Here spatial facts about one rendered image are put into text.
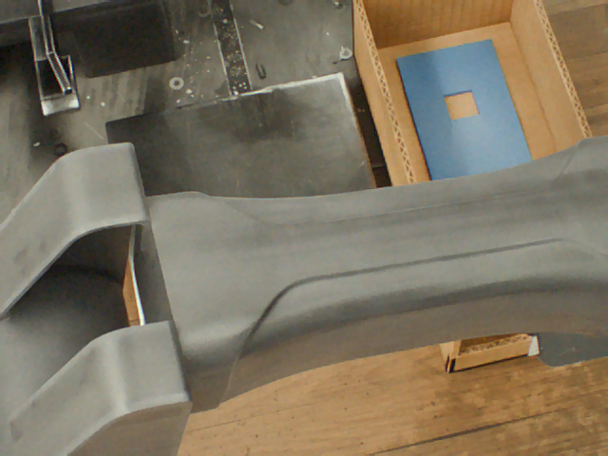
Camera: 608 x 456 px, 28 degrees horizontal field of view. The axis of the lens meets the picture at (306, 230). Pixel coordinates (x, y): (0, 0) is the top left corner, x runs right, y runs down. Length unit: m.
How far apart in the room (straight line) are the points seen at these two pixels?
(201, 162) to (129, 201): 0.44
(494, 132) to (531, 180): 0.41
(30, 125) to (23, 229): 0.47
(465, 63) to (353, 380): 0.25
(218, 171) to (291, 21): 0.14
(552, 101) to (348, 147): 0.14
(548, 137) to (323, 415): 0.25
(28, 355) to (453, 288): 0.15
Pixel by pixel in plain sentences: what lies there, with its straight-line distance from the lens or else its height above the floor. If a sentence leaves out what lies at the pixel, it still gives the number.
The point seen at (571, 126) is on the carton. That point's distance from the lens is 0.80.
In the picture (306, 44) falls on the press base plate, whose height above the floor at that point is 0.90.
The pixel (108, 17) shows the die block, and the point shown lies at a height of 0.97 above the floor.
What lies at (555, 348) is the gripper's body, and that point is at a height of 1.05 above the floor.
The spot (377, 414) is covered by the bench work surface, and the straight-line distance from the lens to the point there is 0.77.
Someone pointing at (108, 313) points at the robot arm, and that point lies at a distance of 0.44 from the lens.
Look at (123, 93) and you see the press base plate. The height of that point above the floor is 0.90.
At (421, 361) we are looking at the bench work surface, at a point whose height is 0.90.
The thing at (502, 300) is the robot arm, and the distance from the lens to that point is 0.41.
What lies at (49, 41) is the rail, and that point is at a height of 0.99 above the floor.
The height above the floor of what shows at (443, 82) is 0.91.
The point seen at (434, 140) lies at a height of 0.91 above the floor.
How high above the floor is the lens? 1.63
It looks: 65 degrees down
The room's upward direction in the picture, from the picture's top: 5 degrees counter-clockwise
